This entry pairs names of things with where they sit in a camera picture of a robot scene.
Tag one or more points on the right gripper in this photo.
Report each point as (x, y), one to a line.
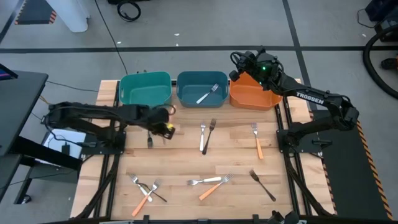
(270, 85)

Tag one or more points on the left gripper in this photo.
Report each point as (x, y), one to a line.
(152, 118)

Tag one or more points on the black fork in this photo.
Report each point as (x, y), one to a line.
(264, 188)
(207, 141)
(160, 197)
(150, 143)

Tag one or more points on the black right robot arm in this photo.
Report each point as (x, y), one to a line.
(311, 97)

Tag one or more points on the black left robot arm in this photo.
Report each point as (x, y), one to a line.
(93, 112)

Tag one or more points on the yellow tag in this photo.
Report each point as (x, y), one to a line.
(169, 126)

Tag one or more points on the orange plastic bin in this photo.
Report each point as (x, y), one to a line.
(248, 98)

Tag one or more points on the dark blue plastic bin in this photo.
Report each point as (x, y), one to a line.
(192, 90)

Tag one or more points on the teal green plastic bin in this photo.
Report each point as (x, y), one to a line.
(146, 93)

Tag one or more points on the white paper sheet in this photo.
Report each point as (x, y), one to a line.
(74, 141)

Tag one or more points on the black power adapter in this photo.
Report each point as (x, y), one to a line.
(65, 148)

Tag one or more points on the large black striped-edge mat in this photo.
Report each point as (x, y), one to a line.
(348, 174)

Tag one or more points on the black desk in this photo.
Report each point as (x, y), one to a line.
(18, 109)

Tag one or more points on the small black floor object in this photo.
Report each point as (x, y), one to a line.
(390, 63)

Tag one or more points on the black equipment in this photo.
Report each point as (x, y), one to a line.
(387, 12)

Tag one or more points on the black monitor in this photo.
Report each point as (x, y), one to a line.
(6, 74)

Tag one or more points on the small black striped-edge mat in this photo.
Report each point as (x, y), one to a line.
(34, 11)

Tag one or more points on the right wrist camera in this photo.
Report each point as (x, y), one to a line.
(264, 62)

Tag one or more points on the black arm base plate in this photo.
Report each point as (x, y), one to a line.
(119, 151)
(306, 149)

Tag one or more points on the black table frame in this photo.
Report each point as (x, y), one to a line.
(186, 222)

